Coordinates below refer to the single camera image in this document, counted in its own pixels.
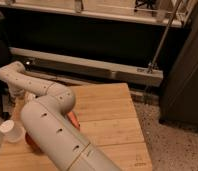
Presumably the dark cabinet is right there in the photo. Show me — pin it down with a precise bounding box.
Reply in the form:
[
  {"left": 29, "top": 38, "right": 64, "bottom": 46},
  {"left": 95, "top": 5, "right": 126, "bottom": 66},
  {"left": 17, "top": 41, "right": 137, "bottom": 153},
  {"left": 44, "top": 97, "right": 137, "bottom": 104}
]
[{"left": 159, "top": 2, "right": 198, "bottom": 128}]

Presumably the red bowl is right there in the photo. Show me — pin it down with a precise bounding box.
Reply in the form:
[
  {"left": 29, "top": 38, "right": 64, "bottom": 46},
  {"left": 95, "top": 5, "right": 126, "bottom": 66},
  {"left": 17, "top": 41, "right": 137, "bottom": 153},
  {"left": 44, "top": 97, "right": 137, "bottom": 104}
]
[{"left": 25, "top": 133, "right": 37, "bottom": 149}]

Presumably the white upturned cup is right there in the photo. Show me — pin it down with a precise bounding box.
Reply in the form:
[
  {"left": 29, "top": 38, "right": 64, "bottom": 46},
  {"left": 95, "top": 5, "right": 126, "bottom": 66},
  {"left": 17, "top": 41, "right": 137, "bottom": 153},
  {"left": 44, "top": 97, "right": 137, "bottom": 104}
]
[{"left": 0, "top": 120, "right": 23, "bottom": 143}]

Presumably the orange marker pen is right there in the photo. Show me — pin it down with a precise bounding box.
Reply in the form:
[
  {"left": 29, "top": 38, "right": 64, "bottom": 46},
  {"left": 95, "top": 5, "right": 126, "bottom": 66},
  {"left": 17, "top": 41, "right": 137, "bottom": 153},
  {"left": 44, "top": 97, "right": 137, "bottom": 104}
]
[{"left": 67, "top": 112, "right": 80, "bottom": 129}]

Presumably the black chair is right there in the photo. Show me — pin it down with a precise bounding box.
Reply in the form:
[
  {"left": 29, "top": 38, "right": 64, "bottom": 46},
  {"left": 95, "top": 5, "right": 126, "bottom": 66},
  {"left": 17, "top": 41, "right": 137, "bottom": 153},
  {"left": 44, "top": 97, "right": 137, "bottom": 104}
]
[{"left": 0, "top": 9, "right": 13, "bottom": 121}]

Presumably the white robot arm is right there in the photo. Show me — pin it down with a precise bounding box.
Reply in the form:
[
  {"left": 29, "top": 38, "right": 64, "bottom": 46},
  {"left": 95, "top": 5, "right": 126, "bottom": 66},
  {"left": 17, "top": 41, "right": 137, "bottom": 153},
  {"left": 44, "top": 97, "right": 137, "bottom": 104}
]
[{"left": 0, "top": 61, "right": 121, "bottom": 171}]

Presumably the metal pole stand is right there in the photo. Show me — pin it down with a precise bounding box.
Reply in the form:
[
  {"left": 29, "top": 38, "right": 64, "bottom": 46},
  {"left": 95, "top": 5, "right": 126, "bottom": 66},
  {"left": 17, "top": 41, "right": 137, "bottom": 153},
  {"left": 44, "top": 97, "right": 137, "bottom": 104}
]
[{"left": 143, "top": 0, "right": 185, "bottom": 101}]

